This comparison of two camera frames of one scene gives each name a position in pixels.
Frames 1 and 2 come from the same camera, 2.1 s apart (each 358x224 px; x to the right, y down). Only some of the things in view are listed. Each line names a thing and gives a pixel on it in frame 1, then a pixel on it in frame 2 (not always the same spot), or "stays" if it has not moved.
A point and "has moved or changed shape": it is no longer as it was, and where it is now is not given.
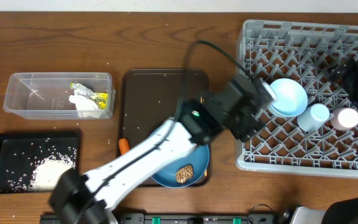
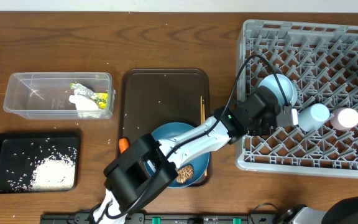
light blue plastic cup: [313, 117] stays
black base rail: [186, 218] stays
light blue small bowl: [292, 98] has moved or changed shape
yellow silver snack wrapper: [100, 99] stays
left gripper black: [253, 109] -> [268, 125]
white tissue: [86, 107] stays
